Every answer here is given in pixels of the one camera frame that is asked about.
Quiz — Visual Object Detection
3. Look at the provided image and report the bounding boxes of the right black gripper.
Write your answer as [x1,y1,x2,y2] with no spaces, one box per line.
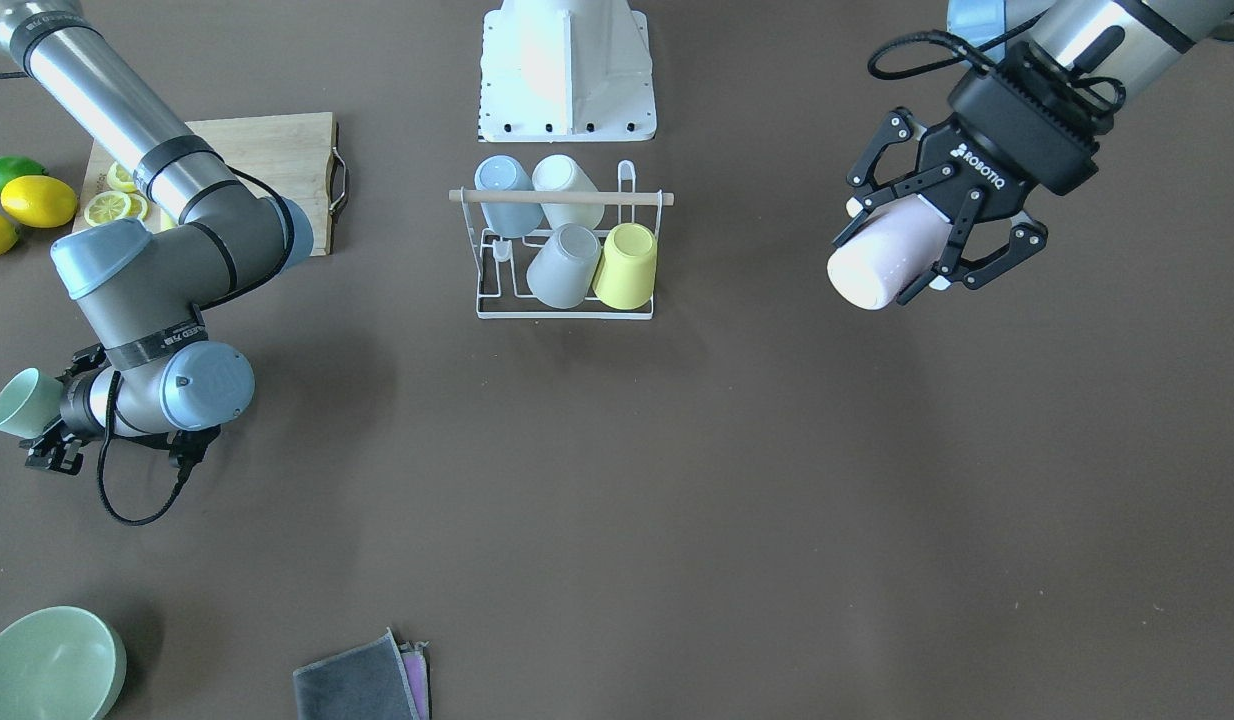
[22,343,111,477]

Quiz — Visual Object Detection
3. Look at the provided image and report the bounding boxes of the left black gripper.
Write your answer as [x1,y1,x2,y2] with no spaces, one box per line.
[832,40,1116,305]

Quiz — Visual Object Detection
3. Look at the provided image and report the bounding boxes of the green plastic cup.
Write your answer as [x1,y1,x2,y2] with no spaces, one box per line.
[0,368,65,438]

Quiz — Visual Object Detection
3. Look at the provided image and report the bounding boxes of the pink plastic cup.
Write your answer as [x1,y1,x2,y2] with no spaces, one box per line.
[827,195,951,310]

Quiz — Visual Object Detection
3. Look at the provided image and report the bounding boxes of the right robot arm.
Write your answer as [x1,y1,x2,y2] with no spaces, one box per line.
[0,1,313,500]

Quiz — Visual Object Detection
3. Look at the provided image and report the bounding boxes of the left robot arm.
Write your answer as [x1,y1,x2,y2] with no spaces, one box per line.
[827,1,1234,310]

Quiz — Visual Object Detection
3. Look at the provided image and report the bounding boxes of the yellow plastic cup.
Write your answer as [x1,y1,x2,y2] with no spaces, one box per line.
[591,222,658,310]

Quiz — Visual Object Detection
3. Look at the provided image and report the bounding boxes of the white plastic cup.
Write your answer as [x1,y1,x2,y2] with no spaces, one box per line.
[533,154,605,231]

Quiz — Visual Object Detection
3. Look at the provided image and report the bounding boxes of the grey plastic cup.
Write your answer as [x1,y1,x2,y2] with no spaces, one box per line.
[526,224,602,309]

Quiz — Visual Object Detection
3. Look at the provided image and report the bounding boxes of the light blue plastic cup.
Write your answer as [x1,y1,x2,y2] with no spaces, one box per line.
[474,156,545,240]

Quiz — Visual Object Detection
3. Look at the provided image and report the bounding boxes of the green bowl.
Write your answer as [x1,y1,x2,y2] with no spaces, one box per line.
[0,606,127,719]

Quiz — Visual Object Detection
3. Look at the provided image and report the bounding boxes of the lemon slice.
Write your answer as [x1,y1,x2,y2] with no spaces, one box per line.
[81,190,133,227]
[105,161,138,193]

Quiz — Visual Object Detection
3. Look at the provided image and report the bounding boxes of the green lime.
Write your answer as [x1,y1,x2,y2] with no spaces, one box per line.
[0,156,49,193]

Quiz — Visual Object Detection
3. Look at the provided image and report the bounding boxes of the wooden cutting board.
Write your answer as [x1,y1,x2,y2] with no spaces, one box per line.
[72,111,350,258]

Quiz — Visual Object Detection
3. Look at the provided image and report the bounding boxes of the grey folded cloth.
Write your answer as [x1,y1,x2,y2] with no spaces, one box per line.
[292,632,431,719]

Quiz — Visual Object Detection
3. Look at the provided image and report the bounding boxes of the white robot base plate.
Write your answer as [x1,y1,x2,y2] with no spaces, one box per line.
[478,1,658,143]

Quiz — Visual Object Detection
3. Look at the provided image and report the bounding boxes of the white wire cup rack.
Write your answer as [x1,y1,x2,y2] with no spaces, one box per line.
[449,156,676,322]

